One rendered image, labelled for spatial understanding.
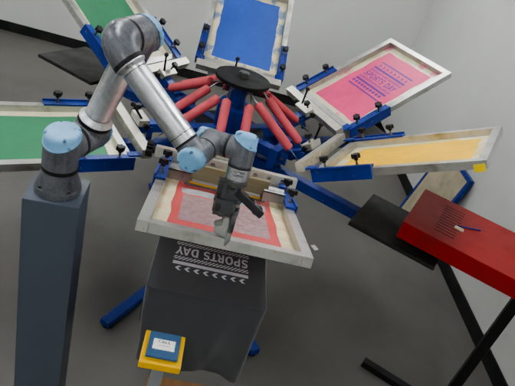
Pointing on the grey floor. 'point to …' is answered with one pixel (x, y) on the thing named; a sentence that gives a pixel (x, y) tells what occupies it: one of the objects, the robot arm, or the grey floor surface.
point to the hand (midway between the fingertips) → (227, 239)
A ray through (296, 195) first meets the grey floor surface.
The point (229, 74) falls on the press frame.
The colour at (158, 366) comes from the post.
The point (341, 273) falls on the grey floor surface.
